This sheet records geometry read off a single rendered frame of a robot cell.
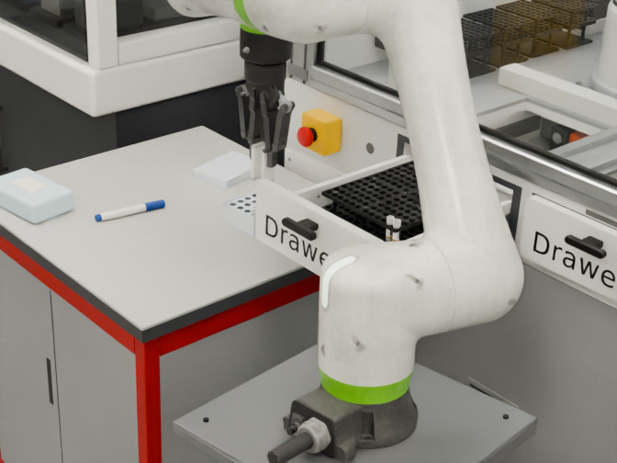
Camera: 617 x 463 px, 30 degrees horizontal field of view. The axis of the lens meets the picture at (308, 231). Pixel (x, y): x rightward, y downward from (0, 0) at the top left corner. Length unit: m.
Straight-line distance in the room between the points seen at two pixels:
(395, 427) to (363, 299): 0.20
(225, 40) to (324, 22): 1.15
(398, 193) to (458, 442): 0.55
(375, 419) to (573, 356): 0.57
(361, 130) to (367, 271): 0.79
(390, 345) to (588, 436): 0.66
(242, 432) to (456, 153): 0.47
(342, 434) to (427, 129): 0.42
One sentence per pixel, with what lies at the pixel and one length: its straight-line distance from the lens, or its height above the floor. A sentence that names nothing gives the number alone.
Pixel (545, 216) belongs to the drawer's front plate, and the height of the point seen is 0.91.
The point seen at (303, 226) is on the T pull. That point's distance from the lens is 1.81.
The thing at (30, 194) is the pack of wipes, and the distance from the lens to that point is 2.18.
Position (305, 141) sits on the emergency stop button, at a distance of 2.22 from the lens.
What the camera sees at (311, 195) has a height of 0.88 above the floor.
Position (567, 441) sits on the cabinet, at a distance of 2.10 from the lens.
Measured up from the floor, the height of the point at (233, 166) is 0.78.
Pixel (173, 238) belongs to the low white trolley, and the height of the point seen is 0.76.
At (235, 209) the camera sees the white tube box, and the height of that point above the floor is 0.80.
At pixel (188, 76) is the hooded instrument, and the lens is 2.62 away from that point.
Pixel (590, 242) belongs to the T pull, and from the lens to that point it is 1.85.
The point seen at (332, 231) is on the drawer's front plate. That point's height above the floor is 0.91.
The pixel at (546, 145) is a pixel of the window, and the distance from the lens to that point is 1.93.
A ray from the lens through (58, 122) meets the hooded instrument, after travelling 2.81.
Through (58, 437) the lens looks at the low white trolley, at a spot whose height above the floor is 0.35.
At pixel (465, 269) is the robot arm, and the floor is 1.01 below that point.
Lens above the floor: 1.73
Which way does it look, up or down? 27 degrees down
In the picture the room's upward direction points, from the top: 3 degrees clockwise
